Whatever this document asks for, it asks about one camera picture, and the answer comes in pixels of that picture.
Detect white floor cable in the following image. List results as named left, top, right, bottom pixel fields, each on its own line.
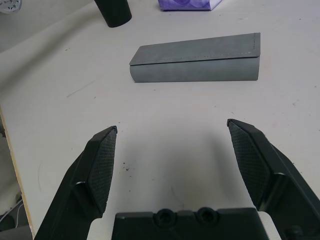
left=0, top=201, right=25, bottom=230

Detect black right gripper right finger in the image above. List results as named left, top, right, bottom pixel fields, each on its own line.
left=226, top=118, right=320, bottom=240

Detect purple tissue pack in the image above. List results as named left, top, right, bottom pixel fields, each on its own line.
left=157, top=0, right=224, bottom=13

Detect grey left robot leg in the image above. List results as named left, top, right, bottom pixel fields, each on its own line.
left=0, top=226, right=33, bottom=240

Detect white perforated robot part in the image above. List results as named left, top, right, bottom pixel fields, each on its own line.
left=0, top=0, right=25, bottom=14

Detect grey glasses case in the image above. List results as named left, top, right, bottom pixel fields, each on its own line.
left=129, top=32, right=262, bottom=84

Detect black plastic cup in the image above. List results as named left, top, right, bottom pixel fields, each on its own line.
left=93, top=0, right=133, bottom=28

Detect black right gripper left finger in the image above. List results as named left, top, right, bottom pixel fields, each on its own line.
left=33, top=125, right=118, bottom=240

